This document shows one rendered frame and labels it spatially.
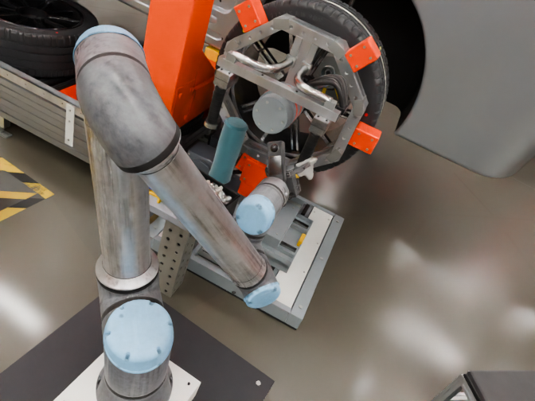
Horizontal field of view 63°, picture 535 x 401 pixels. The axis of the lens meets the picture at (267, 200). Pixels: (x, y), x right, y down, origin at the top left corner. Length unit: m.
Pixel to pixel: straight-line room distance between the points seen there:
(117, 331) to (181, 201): 0.39
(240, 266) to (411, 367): 1.36
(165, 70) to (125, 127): 1.06
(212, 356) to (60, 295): 0.71
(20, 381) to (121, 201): 0.62
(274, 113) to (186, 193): 0.77
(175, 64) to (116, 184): 0.87
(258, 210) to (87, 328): 0.66
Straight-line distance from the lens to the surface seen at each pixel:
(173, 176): 0.73
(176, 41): 1.66
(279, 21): 1.55
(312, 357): 1.93
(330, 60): 2.06
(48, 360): 1.38
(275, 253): 1.98
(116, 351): 1.02
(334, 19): 1.58
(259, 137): 1.81
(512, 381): 1.94
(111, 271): 1.09
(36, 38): 2.52
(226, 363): 1.43
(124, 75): 0.69
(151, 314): 1.06
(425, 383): 2.16
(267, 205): 1.04
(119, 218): 0.94
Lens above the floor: 1.49
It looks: 36 degrees down
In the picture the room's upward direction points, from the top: 23 degrees clockwise
